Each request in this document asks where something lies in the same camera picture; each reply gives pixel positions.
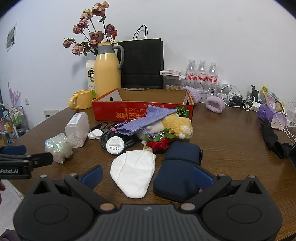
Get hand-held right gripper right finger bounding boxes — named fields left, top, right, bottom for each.
left=180, top=166, right=269, bottom=213

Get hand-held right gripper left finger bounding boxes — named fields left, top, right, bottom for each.
left=33, top=165, right=117, bottom=214

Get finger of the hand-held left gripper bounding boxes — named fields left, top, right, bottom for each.
left=0, top=145, right=27, bottom=155
left=0, top=152, right=54, bottom=168

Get iridescent packet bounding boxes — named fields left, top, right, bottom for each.
left=45, top=133, right=73, bottom=164

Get navy zip case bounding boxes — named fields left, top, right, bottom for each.
left=153, top=141, right=204, bottom=202

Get white cloth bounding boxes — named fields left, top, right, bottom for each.
left=110, top=150, right=156, bottom=199

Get clear plastic pellet container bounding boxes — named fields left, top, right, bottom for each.
left=65, top=112, right=90, bottom=148

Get black braided cable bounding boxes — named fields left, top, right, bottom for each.
left=88, top=123, right=137, bottom=151

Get red artificial flower clip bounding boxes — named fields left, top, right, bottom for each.
left=146, top=132, right=176, bottom=153

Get yellow white plush toy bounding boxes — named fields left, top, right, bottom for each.
left=135, top=113, right=193, bottom=144

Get red cardboard box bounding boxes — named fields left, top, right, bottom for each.
left=92, top=88, right=195, bottom=122

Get purple knit pouch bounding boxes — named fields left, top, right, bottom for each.
left=117, top=105, right=177, bottom=136

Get metal storage rack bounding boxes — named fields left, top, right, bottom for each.
left=0, top=105, right=30, bottom=144

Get white round charger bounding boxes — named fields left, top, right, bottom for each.
left=106, top=136, right=125, bottom=155

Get purple fluffy headband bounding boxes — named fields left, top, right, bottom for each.
left=182, top=86, right=201, bottom=106
left=205, top=96, right=225, bottom=113

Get yellow mug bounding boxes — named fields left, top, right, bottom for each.
left=68, top=90, right=93, bottom=110

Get black folded cloth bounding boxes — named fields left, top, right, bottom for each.
left=260, top=119, right=294, bottom=159

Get purple plastic bag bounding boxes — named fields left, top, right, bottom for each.
left=258, top=104, right=287, bottom=129

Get white desk fan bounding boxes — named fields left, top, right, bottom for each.
left=217, top=80, right=234, bottom=99

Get clear nut container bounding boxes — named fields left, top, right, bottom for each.
left=163, top=75, right=185, bottom=91

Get white milk carton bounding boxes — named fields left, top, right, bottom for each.
left=86, top=60, right=96, bottom=98

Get black upright stand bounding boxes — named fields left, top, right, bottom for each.
left=250, top=85, right=259, bottom=102

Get yellow snack packet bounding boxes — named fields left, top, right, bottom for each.
left=261, top=86, right=285, bottom=109

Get yellow thermos jug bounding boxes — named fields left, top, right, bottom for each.
left=94, top=42, right=125, bottom=98

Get white power adapter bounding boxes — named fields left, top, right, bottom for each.
left=286, top=102, right=296, bottom=128

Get white flat box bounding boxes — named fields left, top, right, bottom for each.
left=159, top=69, right=181, bottom=76

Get black paper bag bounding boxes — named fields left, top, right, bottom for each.
left=118, top=25, right=164, bottom=89

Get dried pink flowers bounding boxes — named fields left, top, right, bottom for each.
left=63, top=1, right=118, bottom=56

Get white wall vent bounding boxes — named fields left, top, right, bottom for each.
left=43, top=109, right=63, bottom=120

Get purple wall decal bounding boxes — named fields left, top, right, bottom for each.
left=7, top=82, right=21, bottom=108

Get tangle of charger cables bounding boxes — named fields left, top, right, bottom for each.
left=222, top=86, right=257, bottom=112

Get wall poster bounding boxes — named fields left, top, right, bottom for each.
left=6, top=22, right=18, bottom=52

